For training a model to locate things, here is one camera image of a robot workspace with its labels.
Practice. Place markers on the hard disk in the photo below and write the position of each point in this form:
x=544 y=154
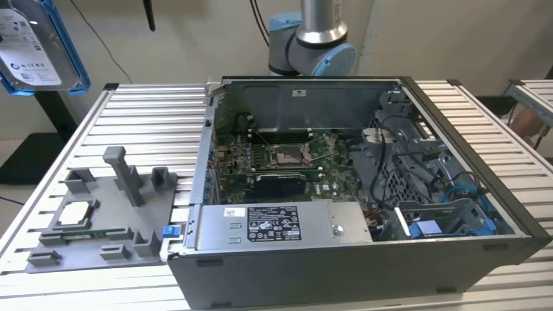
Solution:
x=29 y=48

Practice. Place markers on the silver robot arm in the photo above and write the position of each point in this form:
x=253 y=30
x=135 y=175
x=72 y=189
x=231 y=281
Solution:
x=321 y=19

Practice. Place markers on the metal disk bay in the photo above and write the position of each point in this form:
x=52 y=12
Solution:
x=457 y=214

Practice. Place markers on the CPU socket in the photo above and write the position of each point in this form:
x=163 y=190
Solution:
x=285 y=155

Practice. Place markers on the black graphics card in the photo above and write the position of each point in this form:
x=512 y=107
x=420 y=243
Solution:
x=279 y=186

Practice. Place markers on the green motherboard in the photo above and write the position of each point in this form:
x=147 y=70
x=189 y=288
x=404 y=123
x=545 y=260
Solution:
x=332 y=181

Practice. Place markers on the silver power supply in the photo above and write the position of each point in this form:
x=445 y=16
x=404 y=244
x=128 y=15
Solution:
x=216 y=233

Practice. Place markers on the metal drive cage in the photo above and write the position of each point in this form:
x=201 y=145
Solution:
x=405 y=181

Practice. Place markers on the blue case latch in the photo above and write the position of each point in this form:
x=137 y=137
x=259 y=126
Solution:
x=169 y=231

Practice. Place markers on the black PC case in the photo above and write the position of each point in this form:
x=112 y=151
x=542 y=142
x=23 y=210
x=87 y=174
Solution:
x=303 y=278

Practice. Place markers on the grey parts rack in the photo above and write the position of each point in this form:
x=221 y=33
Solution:
x=112 y=223

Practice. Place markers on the green RAM stick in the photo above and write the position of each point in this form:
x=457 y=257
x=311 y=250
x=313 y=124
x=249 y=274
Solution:
x=108 y=232

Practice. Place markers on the silver CPU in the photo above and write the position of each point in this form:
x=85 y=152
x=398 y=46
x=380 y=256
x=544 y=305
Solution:
x=75 y=213

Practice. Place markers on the black antenna stick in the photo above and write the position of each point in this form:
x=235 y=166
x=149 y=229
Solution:
x=151 y=16

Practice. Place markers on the black pole stand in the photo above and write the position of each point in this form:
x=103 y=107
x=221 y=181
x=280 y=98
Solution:
x=52 y=110

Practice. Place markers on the tan rounded object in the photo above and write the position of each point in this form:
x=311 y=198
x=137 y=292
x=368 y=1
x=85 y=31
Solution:
x=526 y=121

